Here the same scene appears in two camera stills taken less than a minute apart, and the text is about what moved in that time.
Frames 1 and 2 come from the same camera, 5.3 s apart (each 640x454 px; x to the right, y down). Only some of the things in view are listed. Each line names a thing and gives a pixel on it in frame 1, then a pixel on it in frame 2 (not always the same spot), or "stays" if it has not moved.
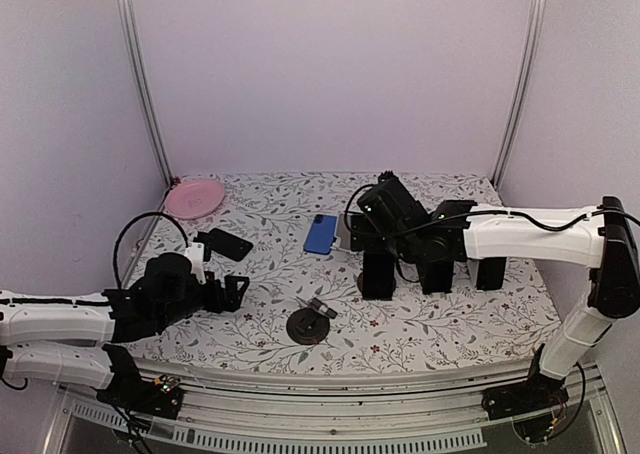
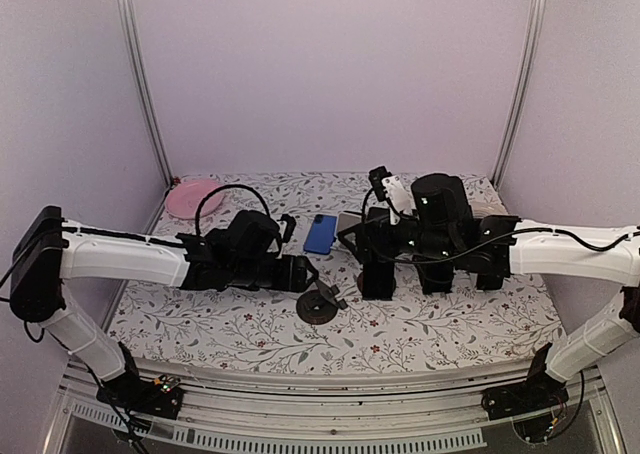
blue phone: [321, 234] stays
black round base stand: [310, 325] → [320, 307]
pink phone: [378, 275] stays
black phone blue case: [491, 272] stays
